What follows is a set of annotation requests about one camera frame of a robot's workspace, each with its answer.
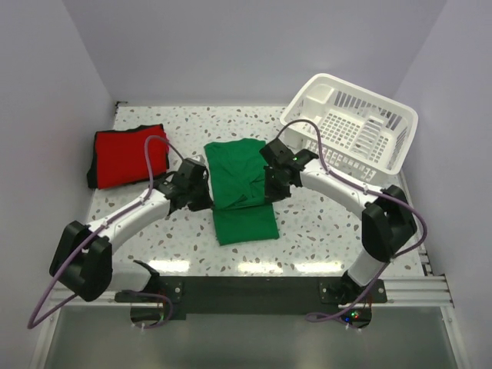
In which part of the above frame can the green t-shirt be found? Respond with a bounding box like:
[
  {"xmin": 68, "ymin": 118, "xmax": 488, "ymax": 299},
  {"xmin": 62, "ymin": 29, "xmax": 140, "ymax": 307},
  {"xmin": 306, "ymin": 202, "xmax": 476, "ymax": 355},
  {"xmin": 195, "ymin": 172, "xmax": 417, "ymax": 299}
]
[{"xmin": 204, "ymin": 138, "xmax": 279, "ymax": 246}]

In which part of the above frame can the aluminium frame rail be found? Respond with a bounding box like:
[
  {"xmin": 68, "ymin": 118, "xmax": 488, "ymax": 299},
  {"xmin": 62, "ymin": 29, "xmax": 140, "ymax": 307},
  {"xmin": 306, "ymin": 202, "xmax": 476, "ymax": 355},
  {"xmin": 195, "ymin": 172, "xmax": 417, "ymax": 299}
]
[{"xmin": 48, "ymin": 276, "xmax": 454, "ymax": 308}]

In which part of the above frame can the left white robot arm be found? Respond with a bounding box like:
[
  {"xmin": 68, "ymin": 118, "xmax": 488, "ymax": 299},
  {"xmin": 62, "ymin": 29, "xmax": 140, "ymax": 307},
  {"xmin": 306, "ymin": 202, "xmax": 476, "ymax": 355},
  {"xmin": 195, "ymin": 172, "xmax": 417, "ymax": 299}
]
[{"xmin": 49, "ymin": 155, "xmax": 212, "ymax": 302}]

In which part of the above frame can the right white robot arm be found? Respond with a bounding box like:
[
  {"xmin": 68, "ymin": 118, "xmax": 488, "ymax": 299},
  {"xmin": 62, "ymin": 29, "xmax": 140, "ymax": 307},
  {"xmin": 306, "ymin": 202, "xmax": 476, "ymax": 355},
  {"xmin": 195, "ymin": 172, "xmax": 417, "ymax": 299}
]
[{"xmin": 260, "ymin": 138, "xmax": 417, "ymax": 302}]

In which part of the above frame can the white plastic basket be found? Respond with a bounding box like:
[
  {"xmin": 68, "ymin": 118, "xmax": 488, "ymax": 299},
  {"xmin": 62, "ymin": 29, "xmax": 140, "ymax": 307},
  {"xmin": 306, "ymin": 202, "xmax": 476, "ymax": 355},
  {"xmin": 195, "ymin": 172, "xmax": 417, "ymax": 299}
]
[{"xmin": 279, "ymin": 73, "xmax": 418, "ymax": 185}]

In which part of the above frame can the red folded t-shirt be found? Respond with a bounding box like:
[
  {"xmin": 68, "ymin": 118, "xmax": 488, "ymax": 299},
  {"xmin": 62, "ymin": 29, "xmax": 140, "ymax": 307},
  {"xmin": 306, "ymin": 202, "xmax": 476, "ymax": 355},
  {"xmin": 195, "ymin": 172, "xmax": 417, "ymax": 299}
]
[{"xmin": 94, "ymin": 125, "xmax": 168, "ymax": 189}]

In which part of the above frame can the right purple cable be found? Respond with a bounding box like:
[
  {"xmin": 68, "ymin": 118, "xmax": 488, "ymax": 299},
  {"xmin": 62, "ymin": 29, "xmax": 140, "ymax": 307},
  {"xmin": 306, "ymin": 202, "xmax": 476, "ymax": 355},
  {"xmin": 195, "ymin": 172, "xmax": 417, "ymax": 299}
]
[{"xmin": 274, "ymin": 119, "xmax": 430, "ymax": 324}]

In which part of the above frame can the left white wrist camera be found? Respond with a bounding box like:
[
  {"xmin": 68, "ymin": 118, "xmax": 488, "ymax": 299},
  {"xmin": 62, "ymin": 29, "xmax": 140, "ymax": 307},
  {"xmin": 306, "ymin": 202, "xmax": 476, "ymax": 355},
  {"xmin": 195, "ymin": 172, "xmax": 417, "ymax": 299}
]
[{"xmin": 194, "ymin": 155, "xmax": 205, "ymax": 164}]

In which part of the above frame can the pink folded t-shirt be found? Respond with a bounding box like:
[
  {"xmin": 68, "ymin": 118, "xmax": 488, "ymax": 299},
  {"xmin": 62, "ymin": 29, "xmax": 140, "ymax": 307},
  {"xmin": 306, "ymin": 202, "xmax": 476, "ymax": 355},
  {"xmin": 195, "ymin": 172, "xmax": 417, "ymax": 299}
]
[{"xmin": 164, "ymin": 133, "xmax": 170, "ymax": 154}]

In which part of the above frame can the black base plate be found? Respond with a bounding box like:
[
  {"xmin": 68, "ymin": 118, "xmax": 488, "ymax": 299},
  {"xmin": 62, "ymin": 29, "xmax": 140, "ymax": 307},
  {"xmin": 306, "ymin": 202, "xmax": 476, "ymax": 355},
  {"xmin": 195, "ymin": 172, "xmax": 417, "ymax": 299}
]
[{"xmin": 115, "ymin": 276, "xmax": 363, "ymax": 324}]

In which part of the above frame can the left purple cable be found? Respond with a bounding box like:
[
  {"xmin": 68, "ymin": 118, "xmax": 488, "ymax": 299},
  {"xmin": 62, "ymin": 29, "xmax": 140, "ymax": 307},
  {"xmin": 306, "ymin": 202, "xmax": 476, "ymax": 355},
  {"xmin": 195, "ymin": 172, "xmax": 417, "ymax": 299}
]
[{"xmin": 26, "ymin": 135, "xmax": 185, "ymax": 331}]

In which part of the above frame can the purple cable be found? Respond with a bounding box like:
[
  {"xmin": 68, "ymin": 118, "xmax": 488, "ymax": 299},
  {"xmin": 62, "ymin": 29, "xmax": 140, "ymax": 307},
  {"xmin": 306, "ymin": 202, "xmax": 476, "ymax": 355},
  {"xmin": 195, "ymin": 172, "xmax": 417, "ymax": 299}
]
[
  {"xmin": 274, "ymin": 119, "xmax": 430, "ymax": 324},
  {"xmin": 26, "ymin": 135, "xmax": 185, "ymax": 331}
]

